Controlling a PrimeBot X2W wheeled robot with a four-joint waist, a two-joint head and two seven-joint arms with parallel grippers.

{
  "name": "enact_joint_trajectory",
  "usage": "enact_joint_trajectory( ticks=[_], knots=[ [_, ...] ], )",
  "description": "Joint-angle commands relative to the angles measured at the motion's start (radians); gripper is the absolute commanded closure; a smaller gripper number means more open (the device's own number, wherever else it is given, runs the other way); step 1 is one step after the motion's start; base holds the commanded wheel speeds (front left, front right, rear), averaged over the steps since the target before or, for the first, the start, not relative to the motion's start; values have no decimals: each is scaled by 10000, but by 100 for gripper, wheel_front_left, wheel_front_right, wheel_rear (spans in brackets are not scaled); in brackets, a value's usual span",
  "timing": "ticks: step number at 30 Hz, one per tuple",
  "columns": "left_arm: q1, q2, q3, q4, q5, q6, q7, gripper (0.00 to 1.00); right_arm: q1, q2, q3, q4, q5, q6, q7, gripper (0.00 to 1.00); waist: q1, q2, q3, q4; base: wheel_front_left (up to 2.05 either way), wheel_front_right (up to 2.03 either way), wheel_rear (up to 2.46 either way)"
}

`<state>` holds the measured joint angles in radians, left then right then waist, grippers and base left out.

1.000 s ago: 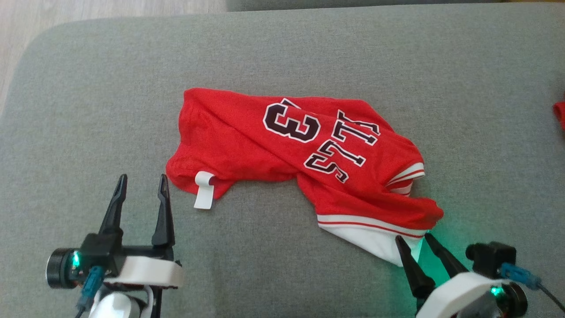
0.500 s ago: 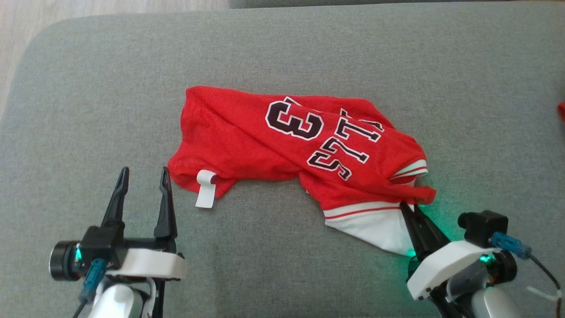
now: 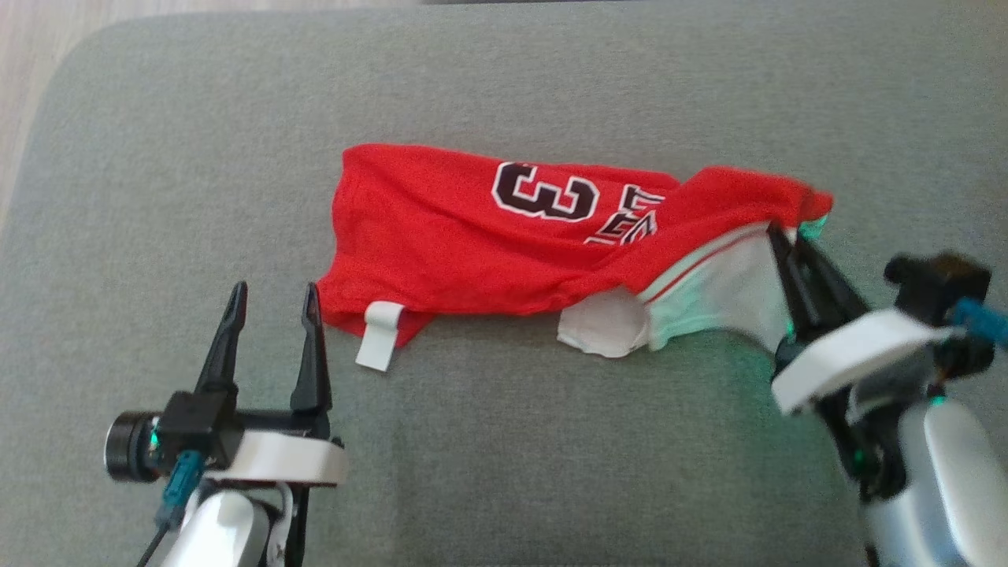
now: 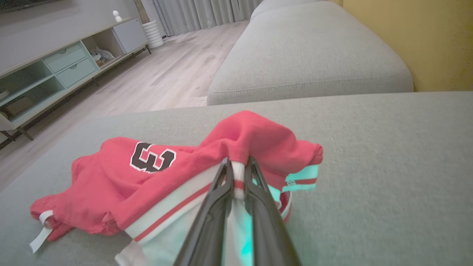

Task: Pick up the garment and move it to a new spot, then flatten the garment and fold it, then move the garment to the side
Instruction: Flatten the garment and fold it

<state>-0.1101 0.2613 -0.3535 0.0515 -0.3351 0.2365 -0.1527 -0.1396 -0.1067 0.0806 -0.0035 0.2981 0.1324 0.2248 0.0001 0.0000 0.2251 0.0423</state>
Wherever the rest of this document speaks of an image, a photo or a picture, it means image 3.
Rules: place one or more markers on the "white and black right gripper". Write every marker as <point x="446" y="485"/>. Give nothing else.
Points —
<point x="850" y="350"/>

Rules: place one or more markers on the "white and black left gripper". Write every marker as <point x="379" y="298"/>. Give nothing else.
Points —
<point x="283" y="461"/>

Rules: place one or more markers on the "red basketball jersey with number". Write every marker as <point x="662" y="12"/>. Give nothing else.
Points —
<point x="441" y="236"/>

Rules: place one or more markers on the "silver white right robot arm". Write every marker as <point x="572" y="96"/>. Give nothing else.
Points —
<point x="945" y="472"/>

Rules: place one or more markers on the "grey fabric sofa seat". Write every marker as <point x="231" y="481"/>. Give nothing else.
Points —
<point x="504" y="472"/>

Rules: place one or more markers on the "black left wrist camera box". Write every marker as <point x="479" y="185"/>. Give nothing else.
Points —
<point x="197" y="425"/>

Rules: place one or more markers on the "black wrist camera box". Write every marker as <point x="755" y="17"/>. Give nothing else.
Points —
<point x="197" y="425"/>
<point x="941" y="283"/>

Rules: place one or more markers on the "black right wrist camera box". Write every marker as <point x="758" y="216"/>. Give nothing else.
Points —
<point x="941" y="283"/>

